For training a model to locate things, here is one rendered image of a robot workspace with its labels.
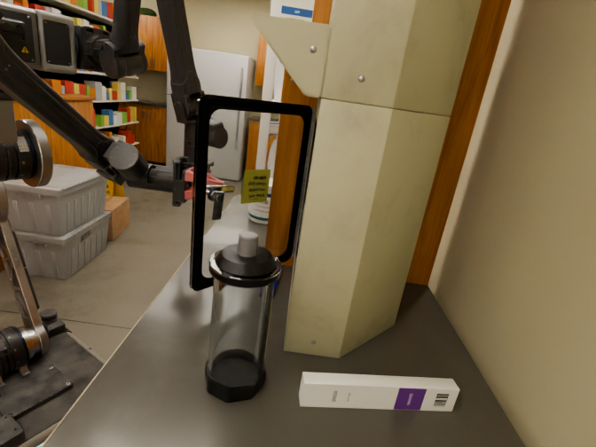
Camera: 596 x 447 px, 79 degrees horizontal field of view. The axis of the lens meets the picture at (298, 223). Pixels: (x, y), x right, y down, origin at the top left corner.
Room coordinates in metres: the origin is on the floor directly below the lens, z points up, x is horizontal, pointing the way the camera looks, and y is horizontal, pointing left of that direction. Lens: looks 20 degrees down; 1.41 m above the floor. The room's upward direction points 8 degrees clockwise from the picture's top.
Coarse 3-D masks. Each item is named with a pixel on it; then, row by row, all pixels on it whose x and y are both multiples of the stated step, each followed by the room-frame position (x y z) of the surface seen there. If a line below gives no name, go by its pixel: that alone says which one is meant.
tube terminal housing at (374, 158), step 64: (384, 0) 0.58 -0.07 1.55; (448, 0) 0.64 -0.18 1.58; (384, 64) 0.58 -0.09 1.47; (448, 64) 0.68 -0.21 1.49; (320, 128) 0.58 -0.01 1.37; (384, 128) 0.58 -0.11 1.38; (320, 192) 0.58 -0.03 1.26; (384, 192) 0.60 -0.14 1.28; (320, 256) 0.58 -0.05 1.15; (384, 256) 0.64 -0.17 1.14; (320, 320) 0.58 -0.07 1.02; (384, 320) 0.68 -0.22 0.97
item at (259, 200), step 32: (224, 128) 0.70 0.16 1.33; (256, 128) 0.76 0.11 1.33; (288, 128) 0.83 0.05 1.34; (224, 160) 0.70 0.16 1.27; (256, 160) 0.77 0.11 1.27; (288, 160) 0.84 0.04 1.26; (192, 192) 0.66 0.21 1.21; (224, 192) 0.71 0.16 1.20; (256, 192) 0.77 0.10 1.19; (288, 192) 0.85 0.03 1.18; (192, 224) 0.66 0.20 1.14; (224, 224) 0.71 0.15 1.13; (256, 224) 0.78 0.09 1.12; (288, 224) 0.86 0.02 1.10
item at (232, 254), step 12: (240, 240) 0.48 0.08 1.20; (252, 240) 0.48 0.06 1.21; (228, 252) 0.48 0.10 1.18; (240, 252) 0.48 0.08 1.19; (252, 252) 0.48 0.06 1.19; (264, 252) 0.50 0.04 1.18; (216, 264) 0.46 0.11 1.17; (228, 264) 0.45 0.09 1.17; (240, 264) 0.45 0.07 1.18; (252, 264) 0.45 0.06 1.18; (264, 264) 0.46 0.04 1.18; (276, 264) 0.49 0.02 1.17; (252, 276) 0.45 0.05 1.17
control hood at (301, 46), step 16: (256, 16) 0.58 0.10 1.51; (272, 16) 0.58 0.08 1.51; (272, 32) 0.58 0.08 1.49; (288, 32) 0.58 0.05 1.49; (304, 32) 0.58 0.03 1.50; (320, 32) 0.58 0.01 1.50; (272, 48) 0.58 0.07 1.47; (288, 48) 0.58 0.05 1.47; (304, 48) 0.58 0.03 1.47; (320, 48) 0.58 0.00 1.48; (288, 64) 0.58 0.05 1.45; (304, 64) 0.58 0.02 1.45; (320, 64) 0.58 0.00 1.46; (304, 80) 0.58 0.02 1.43; (320, 80) 0.58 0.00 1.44; (320, 96) 0.59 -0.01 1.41
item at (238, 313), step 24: (216, 288) 0.46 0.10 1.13; (240, 288) 0.44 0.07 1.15; (264, 288) 0.46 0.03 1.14; (216, 312) 0.45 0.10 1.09; (240, 312) 0.44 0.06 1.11; (264, 312) 0.46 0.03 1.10; (216, 336) 0.45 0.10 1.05; (240, 336) 0.44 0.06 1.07; (216, 360) 0.45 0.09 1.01; (240, 360) 0.44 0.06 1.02; (240, 384) 0.45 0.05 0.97
